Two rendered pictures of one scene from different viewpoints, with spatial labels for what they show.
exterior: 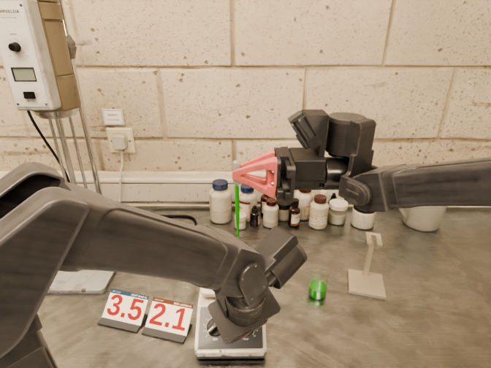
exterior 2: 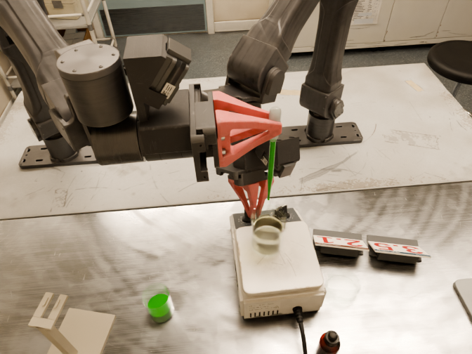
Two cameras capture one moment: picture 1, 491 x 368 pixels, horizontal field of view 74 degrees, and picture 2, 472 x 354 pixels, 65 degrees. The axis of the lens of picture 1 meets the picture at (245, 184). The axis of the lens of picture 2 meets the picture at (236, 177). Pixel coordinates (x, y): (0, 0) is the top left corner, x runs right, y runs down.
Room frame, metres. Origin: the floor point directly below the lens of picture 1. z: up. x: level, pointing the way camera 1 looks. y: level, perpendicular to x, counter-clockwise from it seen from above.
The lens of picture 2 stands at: (0.84, -0.05, 1.49)
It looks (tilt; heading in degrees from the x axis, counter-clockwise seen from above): 46 degrees down; 176
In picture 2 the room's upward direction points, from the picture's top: 2 degrees counter-clockwise
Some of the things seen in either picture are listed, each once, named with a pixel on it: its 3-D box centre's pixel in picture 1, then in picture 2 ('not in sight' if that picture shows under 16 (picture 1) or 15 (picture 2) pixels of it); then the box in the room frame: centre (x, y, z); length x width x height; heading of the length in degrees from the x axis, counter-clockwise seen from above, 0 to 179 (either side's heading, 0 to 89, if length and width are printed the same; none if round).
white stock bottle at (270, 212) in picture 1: (270, 212); not in sight; (0.87, -0.08, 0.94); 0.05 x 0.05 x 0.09
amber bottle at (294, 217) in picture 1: (294, 212); not in sight; (0.87, -0.15, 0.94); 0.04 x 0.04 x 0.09
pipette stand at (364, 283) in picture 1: (370, 263); (68, 320); (0.60, -0.29, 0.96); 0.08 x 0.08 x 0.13; 75
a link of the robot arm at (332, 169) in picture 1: (337, 170); (119, 133); (0.51, -0.16, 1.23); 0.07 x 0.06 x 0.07; 90
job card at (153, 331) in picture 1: (168, 319); (339, 239); (0.48, 0.16, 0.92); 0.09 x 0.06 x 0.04; 76
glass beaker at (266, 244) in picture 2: not in sight; (269, 232); (0.52, 0.02, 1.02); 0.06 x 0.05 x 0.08; 34
